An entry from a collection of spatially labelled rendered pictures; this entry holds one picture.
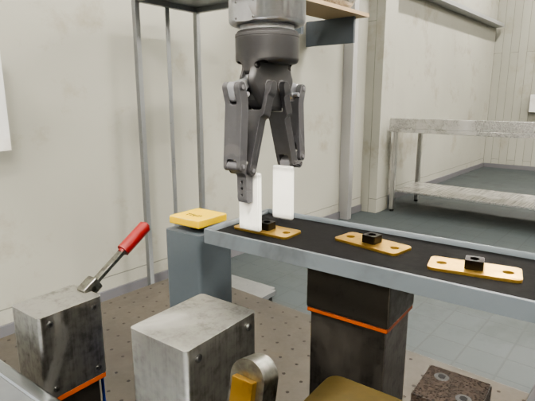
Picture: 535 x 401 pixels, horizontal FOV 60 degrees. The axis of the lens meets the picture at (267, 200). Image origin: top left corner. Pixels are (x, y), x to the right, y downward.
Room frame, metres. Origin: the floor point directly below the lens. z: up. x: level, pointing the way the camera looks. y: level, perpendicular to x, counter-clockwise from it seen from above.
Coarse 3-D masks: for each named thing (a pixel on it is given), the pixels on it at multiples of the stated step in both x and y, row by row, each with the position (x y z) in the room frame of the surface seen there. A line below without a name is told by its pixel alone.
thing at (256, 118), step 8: (272, 80) 0.55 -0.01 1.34; (272, 88) 0.55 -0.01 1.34; (264, 96) 0.54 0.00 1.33; (272, 96) 0.55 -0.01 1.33; (248, 104) 0.56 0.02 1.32; (264, 104) 0.54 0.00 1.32; (248, 112) 0.55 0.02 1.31; (256, 112) 0.54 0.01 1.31; (264, 112) 0.54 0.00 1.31; (248, 120) 0.55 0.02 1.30; (256, 120) 0.54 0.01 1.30; (264, 120) 0.55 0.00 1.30; (248, 128) 0.54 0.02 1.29; (256, 128) 0.54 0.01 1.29; (248, 136) 0.54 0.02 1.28; (256, 136) 0.53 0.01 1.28; (248, 144) 0.54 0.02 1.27; (256, 144) 0.53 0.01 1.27; (248, 152) 0.53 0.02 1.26; (256, 152) 0.53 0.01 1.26; (248, 160) 0.53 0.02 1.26; (256, 160) 0.53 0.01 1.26; (248, 168) 0.53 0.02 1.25
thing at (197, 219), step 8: (200, 208) 0.69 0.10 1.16; (176, 216) 0.64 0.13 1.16; (184, 216) 0.64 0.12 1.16; (192, 216) 0.64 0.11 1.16; (200, 216) 0.64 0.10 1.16; (208, 216) 0.64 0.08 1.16; (216, 216) 0.65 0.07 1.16; (224, 216) 0.66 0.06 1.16; (184, 224) 0.63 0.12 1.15; (192, 224) 0.62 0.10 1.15; (200, 224) 0.62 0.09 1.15; (208, 224) 0.63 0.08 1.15
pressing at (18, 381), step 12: (0, 360) 0.53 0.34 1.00; (0, 372) 0.50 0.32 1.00; (12, 372) 0.50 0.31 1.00; (0, 384) 0.48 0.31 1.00; (12, 384) 0.48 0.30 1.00; (24, 384) 0.48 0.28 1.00; (36, 384) 0.48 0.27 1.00; (0, 396) 0.46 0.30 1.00; (12, 396) 0.46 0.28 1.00; (24, 396) 0.46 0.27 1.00; (36, 396) 0.45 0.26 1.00; (48, 396) 0.45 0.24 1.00
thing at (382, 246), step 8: (352, 232) 0.55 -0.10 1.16; (368, 232) 0.52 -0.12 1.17; (336, 240) 0.53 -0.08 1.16; (344, 240) 0.52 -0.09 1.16; (352, 240) 0.52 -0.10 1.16; (360, 240) 0.52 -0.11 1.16; (368, 240) 0.51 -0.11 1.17; (376, 240) 0.50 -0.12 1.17; (384, 240) 0.52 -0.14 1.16; (368, 248) 0.50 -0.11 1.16; (376, 248) 0.49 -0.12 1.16; (384, 248) 0.49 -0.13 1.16; (392, 248) 0.50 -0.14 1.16; (400, 248) 0.49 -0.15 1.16; (408, 248) 0.49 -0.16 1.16
